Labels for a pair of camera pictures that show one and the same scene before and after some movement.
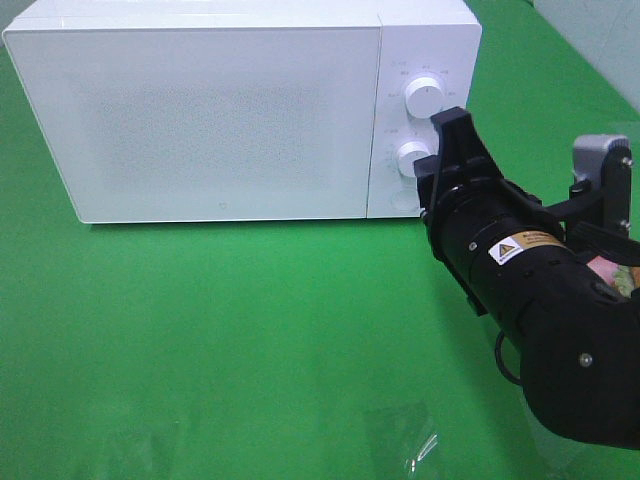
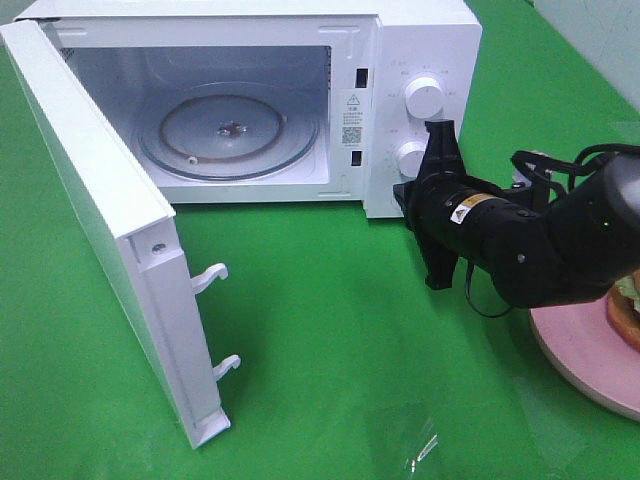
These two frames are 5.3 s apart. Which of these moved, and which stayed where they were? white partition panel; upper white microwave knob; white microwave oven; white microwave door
Moved: white microwave door
Stayed: white microwave oven; upper white microwave knob; white partition panel
